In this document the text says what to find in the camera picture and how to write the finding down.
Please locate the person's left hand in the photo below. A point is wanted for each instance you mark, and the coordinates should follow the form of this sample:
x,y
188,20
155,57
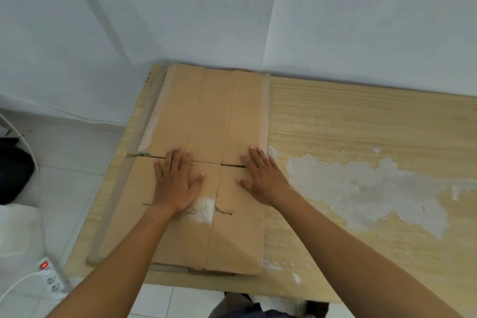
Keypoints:
x,y
177,187

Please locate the person's right hand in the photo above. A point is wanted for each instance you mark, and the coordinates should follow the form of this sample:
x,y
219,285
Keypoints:
x,y
266,180

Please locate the brown cardboard box yellow sides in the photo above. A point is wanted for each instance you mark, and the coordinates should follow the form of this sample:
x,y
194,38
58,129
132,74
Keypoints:
x,y
167,268

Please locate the plain brown cardboard box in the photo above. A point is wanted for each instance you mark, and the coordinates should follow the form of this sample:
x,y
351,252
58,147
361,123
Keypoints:
x,y
216,112

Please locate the person's left forearm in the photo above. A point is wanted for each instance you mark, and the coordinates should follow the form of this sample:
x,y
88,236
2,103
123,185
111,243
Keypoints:
x,y
111,265

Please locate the person's right forearm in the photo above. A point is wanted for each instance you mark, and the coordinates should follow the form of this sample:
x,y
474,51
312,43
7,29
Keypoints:
x,y
365,262

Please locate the person's grey trousers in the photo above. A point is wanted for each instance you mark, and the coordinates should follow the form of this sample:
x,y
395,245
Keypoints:
x,y
231,310

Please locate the person's right black sock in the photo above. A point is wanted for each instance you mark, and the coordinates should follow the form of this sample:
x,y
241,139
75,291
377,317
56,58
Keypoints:
x,y
316,310

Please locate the light wooden table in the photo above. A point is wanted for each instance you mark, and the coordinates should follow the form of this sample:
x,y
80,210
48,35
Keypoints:
x,y
372,124

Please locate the black bag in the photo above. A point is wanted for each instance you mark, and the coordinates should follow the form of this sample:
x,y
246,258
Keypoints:
x,y
15,172

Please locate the white plastic bag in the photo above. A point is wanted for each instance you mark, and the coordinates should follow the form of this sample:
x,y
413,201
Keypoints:
x,y
18,228

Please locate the white power strip red switch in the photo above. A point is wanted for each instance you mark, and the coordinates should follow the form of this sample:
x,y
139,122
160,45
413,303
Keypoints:
x,y
52,278

